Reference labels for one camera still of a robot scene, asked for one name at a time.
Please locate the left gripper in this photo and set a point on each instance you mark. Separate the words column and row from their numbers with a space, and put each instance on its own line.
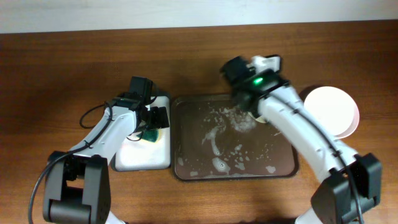
column 160, row 118

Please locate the green and yellow sponge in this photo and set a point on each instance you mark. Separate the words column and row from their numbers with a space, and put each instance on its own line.
column 151, row 136

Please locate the white plate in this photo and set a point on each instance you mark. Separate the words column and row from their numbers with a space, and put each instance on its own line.
column 258, row 118

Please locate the pale grey plate front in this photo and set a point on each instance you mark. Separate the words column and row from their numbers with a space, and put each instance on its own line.
column 334, row 108

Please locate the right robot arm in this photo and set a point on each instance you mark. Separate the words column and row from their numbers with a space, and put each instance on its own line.
column 350, row 184

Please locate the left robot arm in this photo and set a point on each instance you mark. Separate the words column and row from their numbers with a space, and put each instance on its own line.
column 77, row 188

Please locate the black tray with soapy foam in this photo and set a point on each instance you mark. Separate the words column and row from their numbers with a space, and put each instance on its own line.
column 130, row 152

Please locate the dark brown serving tray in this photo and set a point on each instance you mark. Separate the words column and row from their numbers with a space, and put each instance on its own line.
column 214, row 140

